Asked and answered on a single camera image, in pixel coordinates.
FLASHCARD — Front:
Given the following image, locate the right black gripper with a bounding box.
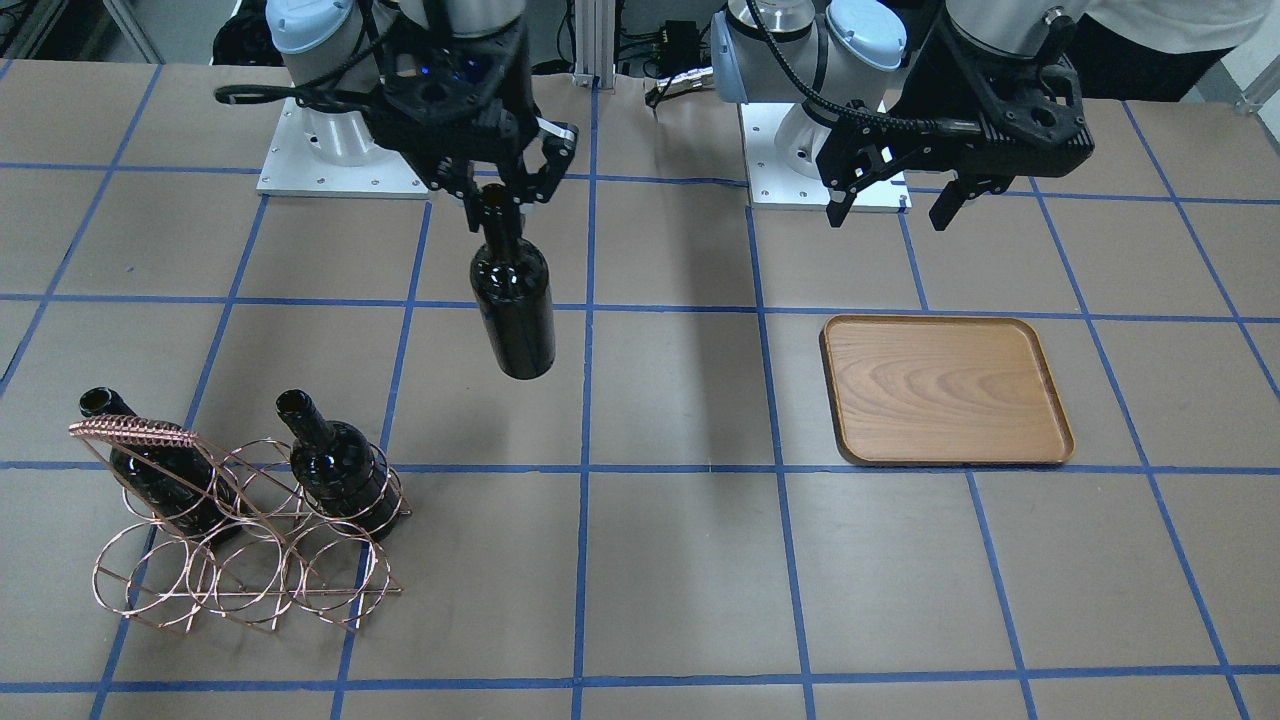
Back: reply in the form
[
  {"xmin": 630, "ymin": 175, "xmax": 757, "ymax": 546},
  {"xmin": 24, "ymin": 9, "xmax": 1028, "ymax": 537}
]
[{"xmin": 360, "ymin": 20, "xmax": 579, "ymax": 204}]

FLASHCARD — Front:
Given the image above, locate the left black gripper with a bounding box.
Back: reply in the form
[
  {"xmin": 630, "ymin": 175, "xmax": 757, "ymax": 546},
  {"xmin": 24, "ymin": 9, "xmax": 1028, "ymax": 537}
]
[{"xmin": 815, "ymin": 8, "xmax": 1093, "ymax": 232}]

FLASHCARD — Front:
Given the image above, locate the dark wine bottle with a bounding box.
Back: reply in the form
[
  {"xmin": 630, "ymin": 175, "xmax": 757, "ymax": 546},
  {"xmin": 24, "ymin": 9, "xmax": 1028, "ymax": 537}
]
[
  {"xmin": 276, "ymin": 389, "xmax": 401, "ymax": 542},
  {"xmin": 109, "ymin": 445, "xmax": 242, "ymax": 548},
  {"xmin": 468, "ymin": 183, "xmax": 556, "ymax": 380}
]

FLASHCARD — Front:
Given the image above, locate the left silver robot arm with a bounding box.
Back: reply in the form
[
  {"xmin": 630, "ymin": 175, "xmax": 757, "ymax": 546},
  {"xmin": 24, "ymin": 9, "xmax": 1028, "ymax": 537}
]
[{"xmin": 710, "ymin": 1, "xmax": 1094, "ymax": 231}]

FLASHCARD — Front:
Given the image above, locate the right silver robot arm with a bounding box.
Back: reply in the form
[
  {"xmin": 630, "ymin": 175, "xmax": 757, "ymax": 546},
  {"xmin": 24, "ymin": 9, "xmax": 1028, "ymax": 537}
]
[{"xmin": 218, "ymin": 1, "xmax": 579, "ymax": 205}]

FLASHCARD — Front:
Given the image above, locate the wooden tray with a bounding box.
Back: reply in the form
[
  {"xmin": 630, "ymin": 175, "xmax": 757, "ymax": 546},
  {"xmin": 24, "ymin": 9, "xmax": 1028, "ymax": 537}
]
[{"xmin": 819, "ymin": 314, "xmax": 1076, "ymax": 466}]

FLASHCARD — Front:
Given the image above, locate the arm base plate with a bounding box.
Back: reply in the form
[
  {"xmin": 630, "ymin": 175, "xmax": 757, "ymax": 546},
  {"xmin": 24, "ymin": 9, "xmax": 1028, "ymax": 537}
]
[
  {"xmin": 739, "ymin": 100, "xmax": 913, "ymax": 214},
  {"xmin": 257, "ymin": 97, "xmax": 429, "ymax": 199}
]

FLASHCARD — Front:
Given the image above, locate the aluminium frame post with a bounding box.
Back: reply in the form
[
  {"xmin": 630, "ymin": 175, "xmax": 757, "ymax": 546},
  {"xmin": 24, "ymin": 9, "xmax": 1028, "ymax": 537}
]
[{"xmin": 572, "ymin": 0, "xmax": 620, "ymax": 92}]

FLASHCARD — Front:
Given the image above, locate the copper wire bottle basket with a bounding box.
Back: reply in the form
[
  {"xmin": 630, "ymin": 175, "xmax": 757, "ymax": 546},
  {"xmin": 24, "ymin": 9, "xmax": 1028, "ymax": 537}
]
[{"xmin": 69, "ymin": 416, "xmax": 404, "ymax": 635}]

